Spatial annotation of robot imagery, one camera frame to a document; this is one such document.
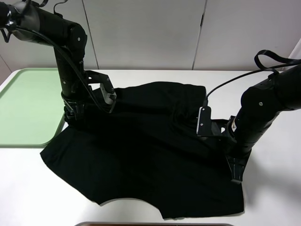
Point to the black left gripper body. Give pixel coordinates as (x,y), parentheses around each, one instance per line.
(85,95)

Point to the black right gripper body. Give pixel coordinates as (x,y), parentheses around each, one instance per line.
(222,140)

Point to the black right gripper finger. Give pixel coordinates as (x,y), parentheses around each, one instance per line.
(236,173)

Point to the black short sleeve shirt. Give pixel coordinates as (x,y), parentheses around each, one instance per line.
(147,149)

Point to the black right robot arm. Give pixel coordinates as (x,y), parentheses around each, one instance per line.
(260,106)

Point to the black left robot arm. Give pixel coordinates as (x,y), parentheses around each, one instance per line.
(28,21)

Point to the light green plastic tray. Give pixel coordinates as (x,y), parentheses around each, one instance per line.
(31,108)

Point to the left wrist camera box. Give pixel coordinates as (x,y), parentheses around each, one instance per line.
(108,98)

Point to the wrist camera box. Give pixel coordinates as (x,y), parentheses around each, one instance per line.
(108,98)
(204,122)

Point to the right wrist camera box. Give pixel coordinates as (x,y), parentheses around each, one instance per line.
(204,122)

